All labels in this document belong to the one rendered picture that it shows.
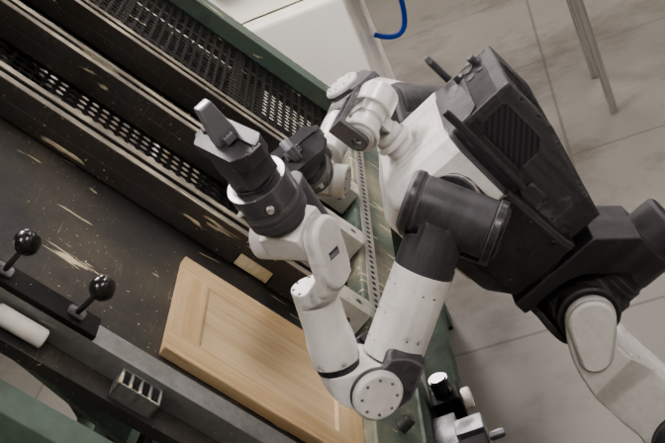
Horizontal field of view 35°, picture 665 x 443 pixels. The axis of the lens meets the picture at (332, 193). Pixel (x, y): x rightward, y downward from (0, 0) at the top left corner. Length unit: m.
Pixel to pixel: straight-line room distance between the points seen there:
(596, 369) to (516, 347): 1.67
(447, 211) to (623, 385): 0.60
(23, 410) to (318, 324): 0.42
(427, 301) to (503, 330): 2.12
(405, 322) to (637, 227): 0.50
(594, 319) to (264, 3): 3.03
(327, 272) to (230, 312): 0.52
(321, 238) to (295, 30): 3.12
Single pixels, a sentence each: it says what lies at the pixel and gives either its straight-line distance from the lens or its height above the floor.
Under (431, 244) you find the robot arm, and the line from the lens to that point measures 1.54.
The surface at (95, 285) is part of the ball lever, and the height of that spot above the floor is 1.46.
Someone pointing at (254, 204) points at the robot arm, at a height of 1.49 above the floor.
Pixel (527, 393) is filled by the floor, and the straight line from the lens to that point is 3.37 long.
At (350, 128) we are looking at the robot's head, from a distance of 1.68.
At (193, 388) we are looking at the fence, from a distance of 1.67.
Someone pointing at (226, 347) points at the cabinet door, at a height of 1.14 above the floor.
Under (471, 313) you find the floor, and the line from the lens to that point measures 3.82.
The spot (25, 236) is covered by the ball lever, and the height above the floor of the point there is 1.56.
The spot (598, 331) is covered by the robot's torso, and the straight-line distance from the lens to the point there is 1.88.
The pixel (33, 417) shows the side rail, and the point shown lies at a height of 1.40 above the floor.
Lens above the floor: 2.01
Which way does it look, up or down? 23 degrees down
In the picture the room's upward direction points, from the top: 24 degrees counter-clockwise
